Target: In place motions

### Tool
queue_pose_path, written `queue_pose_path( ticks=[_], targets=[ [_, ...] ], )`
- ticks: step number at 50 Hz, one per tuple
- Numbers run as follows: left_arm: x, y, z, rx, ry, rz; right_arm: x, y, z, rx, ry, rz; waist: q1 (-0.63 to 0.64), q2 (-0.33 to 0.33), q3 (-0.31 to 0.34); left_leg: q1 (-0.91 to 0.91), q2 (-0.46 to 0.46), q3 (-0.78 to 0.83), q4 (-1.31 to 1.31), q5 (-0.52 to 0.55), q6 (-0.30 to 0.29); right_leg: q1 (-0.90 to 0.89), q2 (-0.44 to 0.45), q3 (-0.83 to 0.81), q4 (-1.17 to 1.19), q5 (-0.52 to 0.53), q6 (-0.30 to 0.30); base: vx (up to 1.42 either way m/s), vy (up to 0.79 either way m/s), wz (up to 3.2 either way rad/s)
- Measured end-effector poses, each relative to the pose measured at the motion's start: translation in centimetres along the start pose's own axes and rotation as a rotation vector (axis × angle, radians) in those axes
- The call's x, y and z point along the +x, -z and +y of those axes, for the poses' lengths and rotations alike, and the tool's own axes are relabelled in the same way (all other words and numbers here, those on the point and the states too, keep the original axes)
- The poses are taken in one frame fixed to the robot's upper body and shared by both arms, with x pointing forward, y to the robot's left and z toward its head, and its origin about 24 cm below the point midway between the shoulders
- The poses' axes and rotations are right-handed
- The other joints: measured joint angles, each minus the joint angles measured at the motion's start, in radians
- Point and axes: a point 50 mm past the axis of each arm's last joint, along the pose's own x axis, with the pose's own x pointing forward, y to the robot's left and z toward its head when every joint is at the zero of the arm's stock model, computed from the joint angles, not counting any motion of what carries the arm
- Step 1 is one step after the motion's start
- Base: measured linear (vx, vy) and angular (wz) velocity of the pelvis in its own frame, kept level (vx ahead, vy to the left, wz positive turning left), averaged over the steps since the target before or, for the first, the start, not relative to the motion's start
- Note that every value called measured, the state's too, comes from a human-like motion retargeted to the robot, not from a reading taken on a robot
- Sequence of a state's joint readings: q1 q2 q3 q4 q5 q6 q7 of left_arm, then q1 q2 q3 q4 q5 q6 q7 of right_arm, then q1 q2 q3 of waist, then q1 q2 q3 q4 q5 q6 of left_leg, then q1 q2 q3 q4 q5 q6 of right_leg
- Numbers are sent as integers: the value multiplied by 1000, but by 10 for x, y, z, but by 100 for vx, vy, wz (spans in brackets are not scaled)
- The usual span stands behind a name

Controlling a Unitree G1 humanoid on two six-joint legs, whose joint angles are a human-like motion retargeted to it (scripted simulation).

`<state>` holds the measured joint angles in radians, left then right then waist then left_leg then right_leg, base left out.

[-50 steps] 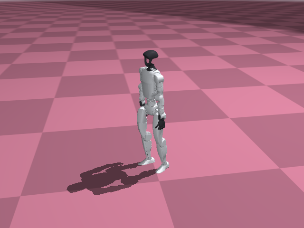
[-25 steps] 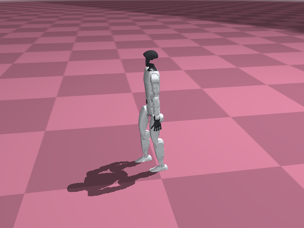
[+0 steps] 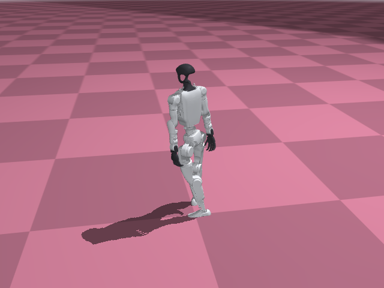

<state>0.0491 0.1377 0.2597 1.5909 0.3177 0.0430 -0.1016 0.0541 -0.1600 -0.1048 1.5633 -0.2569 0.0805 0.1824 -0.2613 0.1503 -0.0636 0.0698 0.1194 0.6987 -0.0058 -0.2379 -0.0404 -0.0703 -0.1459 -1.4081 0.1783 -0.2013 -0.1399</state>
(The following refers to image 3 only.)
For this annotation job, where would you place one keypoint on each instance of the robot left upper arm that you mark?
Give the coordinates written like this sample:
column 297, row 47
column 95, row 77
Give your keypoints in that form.
column 173, row 101

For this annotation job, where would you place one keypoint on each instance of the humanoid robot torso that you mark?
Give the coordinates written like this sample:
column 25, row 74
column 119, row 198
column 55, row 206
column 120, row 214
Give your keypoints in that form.
column 189, row 113

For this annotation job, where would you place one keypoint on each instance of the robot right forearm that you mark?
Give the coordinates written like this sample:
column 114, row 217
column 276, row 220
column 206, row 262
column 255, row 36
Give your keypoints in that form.
column 207, row 123

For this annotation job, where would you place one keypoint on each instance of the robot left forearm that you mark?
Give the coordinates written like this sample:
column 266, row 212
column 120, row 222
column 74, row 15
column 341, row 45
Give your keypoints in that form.
column 173, row 135

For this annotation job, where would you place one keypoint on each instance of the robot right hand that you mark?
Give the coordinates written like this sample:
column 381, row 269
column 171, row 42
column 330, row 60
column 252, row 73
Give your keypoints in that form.
column 211, row 141

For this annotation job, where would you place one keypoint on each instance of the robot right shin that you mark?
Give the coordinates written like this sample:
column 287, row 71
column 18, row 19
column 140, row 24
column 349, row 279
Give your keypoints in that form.
column 199, row 171

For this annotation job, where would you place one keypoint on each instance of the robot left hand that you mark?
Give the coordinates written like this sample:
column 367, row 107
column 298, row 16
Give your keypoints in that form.
column 175, row 157

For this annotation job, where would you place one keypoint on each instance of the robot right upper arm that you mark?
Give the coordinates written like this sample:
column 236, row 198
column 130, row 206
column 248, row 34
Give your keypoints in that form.
column 205, row 109

